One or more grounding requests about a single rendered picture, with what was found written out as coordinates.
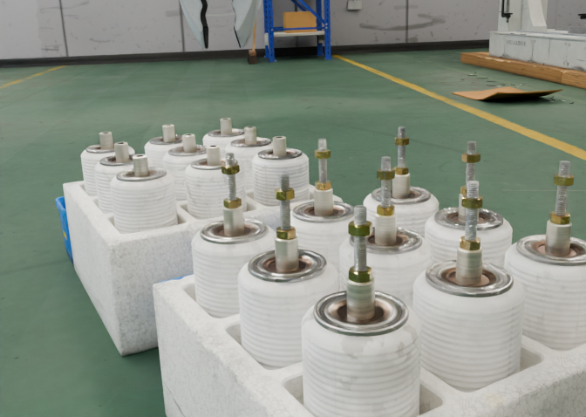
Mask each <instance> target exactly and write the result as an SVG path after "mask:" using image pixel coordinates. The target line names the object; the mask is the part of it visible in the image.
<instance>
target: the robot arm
mask: <svg viewBox="0 0 586 417"><path fill-rule="evenodd" d="M208 2H209V0H180V3H181V8H182V9H183V12H184V15H185V17H186V20H187V22H188V25H189V27H190V29H191V31H192V32H193V34H194V36H195V38H196V39H197V41H198V43H199V44H200V46H201V47H202V48H204V49H207V48H208V24H207V19H206V11H207V9H208ZM261 4H262V0H232V7H233V9H234V12H235V26H234V30H235V35H236V38H237V41H238V44H239V46H240V48H242V47H245V46H246V44H247V42H248V41H249V38H250V36H251V34H252V31H253V29H254V26H255V22H256V16H257V11H258V9H259V8H260V7H261Z"/></svg>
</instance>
